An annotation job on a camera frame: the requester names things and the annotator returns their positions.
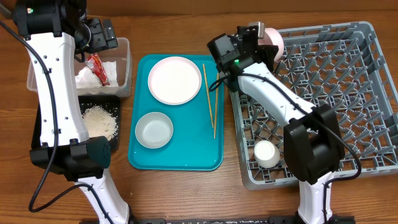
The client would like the white pink-rimmed bowl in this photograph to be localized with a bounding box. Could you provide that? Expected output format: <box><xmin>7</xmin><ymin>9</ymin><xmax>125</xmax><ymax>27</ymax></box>
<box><xmin>258</xmin><ymin>28</ymin><xmax>284</xmax><ymax>62</ymax></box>

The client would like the red snack wrapper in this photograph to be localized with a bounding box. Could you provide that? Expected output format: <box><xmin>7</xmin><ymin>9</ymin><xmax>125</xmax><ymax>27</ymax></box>
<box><xmin>86</xmin><ymin>53</ymin><xmax>110</xmax><ymax>86</ymax></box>

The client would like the white napkin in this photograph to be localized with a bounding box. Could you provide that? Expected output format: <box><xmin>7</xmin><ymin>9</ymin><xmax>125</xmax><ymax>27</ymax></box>
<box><xmin>75</xmin><ymin>62</ymin><xmax>119</xmax><ymax>88</ymax></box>

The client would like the wooden chopstick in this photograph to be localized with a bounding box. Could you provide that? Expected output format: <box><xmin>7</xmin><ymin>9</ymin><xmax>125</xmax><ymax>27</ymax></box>
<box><xmin>202</xmin><ymin>63</ymin><xmax>214</xmax><ymax>128</ymax></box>
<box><xmin>213</xmin><ymin>87</ymin><xmax>219</xmax><ymax>139</ymax></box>

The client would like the large white plate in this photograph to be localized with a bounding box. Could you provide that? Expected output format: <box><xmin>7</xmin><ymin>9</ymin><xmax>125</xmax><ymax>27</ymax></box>
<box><xmin>147</xmin><ymin>56</ymin><xmax>202</xmax><ymax>106</ymax></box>

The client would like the rice pile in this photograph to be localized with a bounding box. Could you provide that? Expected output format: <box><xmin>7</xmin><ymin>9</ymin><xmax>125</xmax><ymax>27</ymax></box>
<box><xmin>83</xmin><ymin>106</ymin><xmax>118</xmax><ymax>141</ymax></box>

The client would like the grey bowl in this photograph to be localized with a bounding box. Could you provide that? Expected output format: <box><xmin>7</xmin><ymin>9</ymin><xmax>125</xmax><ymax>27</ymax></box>
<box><xmin>135</xmin><ymin>112</ymin><xmax>174</xmax><ymax>149</ymax></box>

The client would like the white cup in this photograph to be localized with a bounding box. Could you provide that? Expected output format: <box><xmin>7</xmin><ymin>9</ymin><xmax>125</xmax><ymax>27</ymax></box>
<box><xmin>254</xmin><ymin>140</ymin><xmax>280</xmax><ymax>168</ymax></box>

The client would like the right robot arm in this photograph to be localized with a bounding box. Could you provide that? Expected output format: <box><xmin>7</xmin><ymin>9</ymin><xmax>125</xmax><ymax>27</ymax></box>
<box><xmin>207</xmin><ymin>22</ymin><xmax>345</xmax><ymax>223</ymax></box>

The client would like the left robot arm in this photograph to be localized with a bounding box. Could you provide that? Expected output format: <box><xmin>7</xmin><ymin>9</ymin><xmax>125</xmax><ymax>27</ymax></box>
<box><xmin>13</xmin><ymin>1</ymin><xmax>133</xmax><ymax>223</ymax></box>

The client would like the grey dishwasher rack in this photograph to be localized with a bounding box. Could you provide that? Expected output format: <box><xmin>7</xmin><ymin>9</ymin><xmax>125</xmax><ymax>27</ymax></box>
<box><xmin>231</xmin><ymin>22</ymin><xmax>397</xmax><ymax>190</ymax></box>

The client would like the clear plastic bin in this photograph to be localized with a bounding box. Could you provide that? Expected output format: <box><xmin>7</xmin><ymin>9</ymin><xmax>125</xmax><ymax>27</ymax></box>
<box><xmin>26</xmin><ymin>33</ymin><xmax>132</xmax><ymax>103</ymax></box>

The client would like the black plastic tray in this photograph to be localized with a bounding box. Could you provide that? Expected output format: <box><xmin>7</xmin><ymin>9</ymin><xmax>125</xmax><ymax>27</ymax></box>
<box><xmin>31</xmin><ymin>95</ymin><xmax>121</xmax><ymax>152</ymax></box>

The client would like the teal serving tray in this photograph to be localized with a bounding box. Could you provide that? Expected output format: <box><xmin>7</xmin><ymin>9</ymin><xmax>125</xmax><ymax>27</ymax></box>
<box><xmin>127</xmin><ymin>54</ymin><xmax>224</xmax><ymax>171</ymax></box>

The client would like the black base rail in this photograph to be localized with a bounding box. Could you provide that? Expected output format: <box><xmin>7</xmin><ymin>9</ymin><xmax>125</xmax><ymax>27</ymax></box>
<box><xmin>79</xmin><ymin>215</ymin><xmax>356</xmax><ymax>224</ymax></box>

